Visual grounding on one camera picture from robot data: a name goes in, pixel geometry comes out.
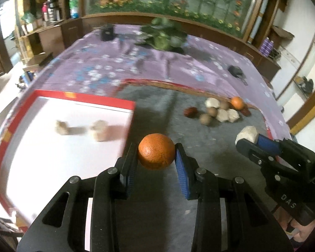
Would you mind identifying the cardboard box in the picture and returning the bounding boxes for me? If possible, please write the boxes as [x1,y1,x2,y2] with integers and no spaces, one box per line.
[271,25,295,40]

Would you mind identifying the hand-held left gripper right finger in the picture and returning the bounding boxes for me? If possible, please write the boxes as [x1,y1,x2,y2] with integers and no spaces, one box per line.
[175,143,294,252]

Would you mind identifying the dark shoes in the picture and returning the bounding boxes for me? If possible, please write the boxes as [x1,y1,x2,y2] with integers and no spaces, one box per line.
[295,76,315,93]

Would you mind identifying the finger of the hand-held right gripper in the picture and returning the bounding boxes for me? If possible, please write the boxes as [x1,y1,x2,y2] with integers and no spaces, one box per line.
[236,139,282,167]
[255,134,282,155]

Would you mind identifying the white rolled paper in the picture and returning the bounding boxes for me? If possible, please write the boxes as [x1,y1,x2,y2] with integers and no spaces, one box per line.
[247,0,270,44]

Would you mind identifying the purple floral cloth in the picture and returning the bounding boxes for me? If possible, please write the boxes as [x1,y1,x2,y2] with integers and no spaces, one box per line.
[24,24,292,139]

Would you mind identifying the person's right hand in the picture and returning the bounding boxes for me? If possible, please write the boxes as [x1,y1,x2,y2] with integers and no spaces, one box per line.
[274,207,315,246]

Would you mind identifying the red cardboard tray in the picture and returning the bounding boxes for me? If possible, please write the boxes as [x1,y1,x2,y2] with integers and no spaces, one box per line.
[0,90,137,231]

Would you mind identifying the purple cans on sideboard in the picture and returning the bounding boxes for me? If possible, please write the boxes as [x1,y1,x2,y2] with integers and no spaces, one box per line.
[260,37,275,57]

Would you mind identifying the wooden cabinet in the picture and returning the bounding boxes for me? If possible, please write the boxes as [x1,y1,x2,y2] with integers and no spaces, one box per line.
[14,0,86,61]

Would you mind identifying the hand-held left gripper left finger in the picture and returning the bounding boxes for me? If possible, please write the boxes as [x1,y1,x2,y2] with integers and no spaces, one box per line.
[17,142,139,252]

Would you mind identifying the green plastic bottle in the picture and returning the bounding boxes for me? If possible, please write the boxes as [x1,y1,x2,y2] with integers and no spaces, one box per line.
[69,0,80,19]

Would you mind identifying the large orange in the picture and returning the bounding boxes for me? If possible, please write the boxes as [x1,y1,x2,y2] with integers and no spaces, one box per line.
[138,133,176,171]

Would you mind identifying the wooden stool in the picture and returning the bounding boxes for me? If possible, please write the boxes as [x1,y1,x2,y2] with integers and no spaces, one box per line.
[23,52,54,73]

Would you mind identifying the green leafy plant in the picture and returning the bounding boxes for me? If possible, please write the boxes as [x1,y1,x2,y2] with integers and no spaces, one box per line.
[140,17,189,52]

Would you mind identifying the small black object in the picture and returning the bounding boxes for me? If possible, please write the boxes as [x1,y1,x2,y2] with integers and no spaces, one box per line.
[228,65,249,85]

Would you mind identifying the small orange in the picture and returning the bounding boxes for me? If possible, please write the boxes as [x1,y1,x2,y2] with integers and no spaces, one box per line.
[230,97,244,110]

